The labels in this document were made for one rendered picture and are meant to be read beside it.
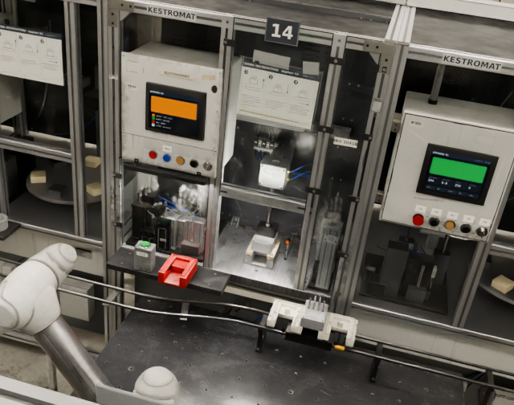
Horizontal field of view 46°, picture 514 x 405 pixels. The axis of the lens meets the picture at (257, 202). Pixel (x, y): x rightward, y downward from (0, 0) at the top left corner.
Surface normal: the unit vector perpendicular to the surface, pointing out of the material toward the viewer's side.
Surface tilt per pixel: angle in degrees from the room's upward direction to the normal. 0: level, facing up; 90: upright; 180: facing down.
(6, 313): 86
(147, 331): 0
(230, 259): 0
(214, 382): 0
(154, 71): 90
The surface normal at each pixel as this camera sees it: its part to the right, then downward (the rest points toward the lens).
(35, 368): 0.10, -0.87
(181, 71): -0.26, 0.44
